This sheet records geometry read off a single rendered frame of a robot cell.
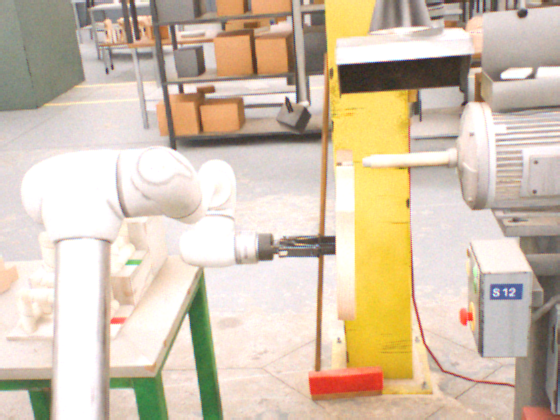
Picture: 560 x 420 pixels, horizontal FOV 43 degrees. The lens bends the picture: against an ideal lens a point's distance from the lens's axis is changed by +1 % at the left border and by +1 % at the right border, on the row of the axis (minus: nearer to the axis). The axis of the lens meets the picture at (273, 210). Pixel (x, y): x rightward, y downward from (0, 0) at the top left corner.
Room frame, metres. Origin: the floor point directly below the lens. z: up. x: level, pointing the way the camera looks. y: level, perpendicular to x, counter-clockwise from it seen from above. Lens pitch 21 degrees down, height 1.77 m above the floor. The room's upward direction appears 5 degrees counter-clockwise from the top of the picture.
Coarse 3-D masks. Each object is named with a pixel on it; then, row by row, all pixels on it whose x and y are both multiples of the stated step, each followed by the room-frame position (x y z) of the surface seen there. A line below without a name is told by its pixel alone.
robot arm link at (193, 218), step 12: (204, 168) 1.83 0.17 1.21; (216, 168) 1.82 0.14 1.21; (228, 168) 1.83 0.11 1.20; (204, 180) 1.63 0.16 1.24; (216, 180) 1.69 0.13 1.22; (228, 180) 1.78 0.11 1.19; (204, 192) 1.55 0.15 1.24; (216, 192) 1.72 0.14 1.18; (228, 192) 1.75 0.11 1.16; (204, 204) 1.49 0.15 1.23; (216, 204) 1.74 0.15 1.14; (228, 204) 1.76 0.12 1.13; (192, 216) 1.37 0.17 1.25
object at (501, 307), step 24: (480, 240) 1.40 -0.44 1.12; (504, 240) 1.39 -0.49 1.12; (480, 264) 1.29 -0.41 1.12; (504, 264) 1.28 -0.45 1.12; (528, 264) 1.27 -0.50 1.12; (480, 288) 1.26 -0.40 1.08; (504, 288) 1.25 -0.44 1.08; (528, 288) 1.24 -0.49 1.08; (480, 312) 1.26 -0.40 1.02; (504, 312) 1.25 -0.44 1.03; (528, 312) 1.24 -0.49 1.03; (480, 336) 1.26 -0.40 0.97; (504, 336) 1.25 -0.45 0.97; (528, 336) 1.24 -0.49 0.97
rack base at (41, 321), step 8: (120, 312) 1.57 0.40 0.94; (128, 312) 1.56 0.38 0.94; (40, 320) 1.57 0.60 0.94; (48, 320) 1.56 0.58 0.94; (16, 328) 1.54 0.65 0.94; (40, 328) 1.52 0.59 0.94; (48, 328) 1.52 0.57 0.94; (112, 328) 1.49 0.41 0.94; (120, 328) 1.50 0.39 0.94; (8, 336) 1.50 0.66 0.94; (16, 336) 1.50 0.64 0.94; (24, 336) 1.49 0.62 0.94; (32, 336) 1.49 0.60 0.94; (40, 336) 1.49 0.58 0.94; (48, 336) 1.48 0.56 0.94; (112, 336) 1.46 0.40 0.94
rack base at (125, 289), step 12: (144, 252) 1.74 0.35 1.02; (144, 264) 1.71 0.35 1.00; (120, 276) 1.61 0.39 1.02; (132, 276) 1.62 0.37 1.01; (144, 276) 1.69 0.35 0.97; (48, 288) 1.64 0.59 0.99; (120, 288) 1.60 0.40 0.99; (132, 288) 1.60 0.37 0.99; (144, 288) 1.68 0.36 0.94; (120, 300) 1.61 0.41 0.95; (132, 300) 1.60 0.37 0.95
